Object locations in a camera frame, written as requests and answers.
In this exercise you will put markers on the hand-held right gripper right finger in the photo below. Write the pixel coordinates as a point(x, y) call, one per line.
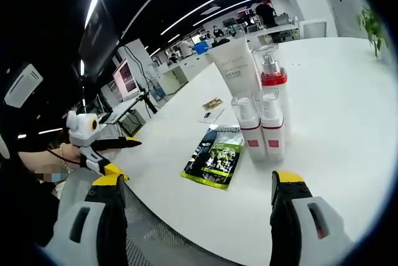
point(289, 232)

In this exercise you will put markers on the white office chair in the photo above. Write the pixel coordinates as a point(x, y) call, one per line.
point(313, 28)

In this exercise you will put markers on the grey white chest device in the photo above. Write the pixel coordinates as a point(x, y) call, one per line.
point(3, 146)

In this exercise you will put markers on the gold skincare sachet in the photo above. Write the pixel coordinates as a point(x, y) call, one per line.
point(213, 103)

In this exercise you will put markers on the green black skincare mask packet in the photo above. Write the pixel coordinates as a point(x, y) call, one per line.
point(214, 157)

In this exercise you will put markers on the hanging black screen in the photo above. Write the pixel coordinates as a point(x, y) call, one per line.
point(99, 30)

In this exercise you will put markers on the white blue skincare sachet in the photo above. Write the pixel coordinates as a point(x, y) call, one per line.
point(212, 116)

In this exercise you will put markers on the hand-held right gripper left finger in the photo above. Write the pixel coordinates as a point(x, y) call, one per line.
point(102, 232)

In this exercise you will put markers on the tall red-collared skincare bottle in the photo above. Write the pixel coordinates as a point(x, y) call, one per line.
point(273, 76)

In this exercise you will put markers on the person's black shirt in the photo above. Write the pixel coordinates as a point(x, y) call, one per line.
point(18, 210)

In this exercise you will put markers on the white laptop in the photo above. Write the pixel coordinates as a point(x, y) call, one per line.
point(126, 79)

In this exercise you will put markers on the small white skincare bottle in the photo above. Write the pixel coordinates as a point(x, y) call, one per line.
point(273, 144)
point(252, 141)

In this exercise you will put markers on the potted green plant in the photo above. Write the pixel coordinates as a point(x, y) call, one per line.
point(373, 26)

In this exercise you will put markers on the ceiling air conditioner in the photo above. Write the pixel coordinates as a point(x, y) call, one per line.
point(23, 84)

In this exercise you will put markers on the blue box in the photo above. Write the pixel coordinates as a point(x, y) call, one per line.
point(202, 48)

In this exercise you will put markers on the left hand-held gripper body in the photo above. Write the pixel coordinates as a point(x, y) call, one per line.
point(82, 129)

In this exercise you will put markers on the grey mesh chair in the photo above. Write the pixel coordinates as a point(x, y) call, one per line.
point(161, 241)

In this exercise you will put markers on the black laptop stand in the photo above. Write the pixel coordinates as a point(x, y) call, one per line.
point(149, 102)

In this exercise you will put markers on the person's left hand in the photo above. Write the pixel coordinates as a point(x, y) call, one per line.
point(73, 154)

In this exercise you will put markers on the white skincare tube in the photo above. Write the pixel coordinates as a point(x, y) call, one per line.
point(236, 61)

